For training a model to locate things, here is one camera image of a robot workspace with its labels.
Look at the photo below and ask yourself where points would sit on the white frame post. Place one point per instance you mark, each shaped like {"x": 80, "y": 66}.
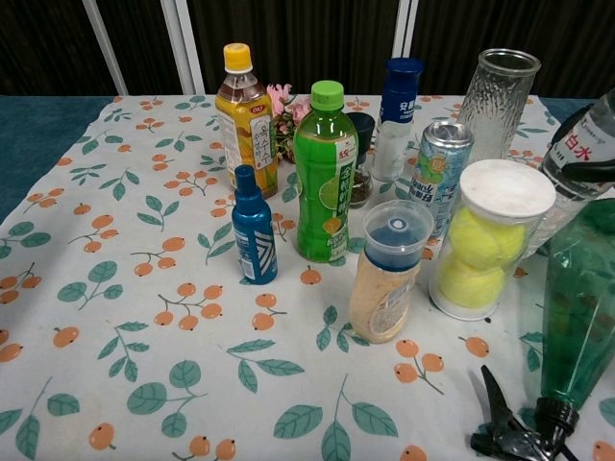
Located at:
{"x": 185, "y": 48}
{"x": 403, "y": 29}
{"x": 105, "y": 48}

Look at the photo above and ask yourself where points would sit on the light blue drink can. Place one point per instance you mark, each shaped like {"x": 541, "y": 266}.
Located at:
{"x": 432, "y": 177}

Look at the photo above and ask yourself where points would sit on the textured clear glass vase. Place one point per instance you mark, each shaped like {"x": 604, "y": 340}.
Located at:
{"x": 495, "y": 110}

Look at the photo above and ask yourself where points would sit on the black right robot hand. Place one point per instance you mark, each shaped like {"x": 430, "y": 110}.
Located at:
{"x": 596, "y": 169}

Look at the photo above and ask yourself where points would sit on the blue spray bottle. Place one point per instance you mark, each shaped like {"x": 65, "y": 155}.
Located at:
{"x": 252, "y": 240}

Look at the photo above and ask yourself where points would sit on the yellow tennis ball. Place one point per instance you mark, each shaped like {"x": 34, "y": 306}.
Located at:
{"x": 471, "y": 283}
{"x": 480, "y": 235}

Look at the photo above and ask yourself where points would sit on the white bottle with blue cap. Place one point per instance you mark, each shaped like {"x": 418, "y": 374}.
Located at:
{"x": 399, "y": 110}

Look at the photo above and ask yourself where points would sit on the seasoning bottle with clear cap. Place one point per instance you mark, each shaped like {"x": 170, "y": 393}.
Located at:
{"x": 379, "y": 298}

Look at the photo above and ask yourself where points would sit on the green tea bottle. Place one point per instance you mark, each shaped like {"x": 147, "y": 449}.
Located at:
{"x": 322, "y": 192}

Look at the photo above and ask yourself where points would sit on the black capped glass spice jar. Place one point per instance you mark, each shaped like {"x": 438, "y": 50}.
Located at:
{"x": 359, "y": 187}

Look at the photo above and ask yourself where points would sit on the green bottle with black sprayer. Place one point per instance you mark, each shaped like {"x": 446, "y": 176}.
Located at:
{"x": 576, "y": 298}

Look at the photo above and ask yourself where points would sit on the clear tube with white lid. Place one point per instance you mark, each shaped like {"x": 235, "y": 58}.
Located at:
{"x": 504, "y": 187}

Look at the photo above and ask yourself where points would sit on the yellow capped tea bottle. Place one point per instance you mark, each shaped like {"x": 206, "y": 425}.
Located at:
{"x": 245, "y": 144}

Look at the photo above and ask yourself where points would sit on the white fruit print tablecloth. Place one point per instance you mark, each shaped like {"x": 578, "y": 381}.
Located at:
{"x": 144, "y": 336}

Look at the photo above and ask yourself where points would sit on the clear water bottle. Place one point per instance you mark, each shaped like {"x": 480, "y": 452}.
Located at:
{"x": 583, "y": 144}

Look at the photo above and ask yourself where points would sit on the pink artificial flowers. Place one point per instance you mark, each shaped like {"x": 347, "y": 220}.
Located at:
{"x": 283, "y": 120}

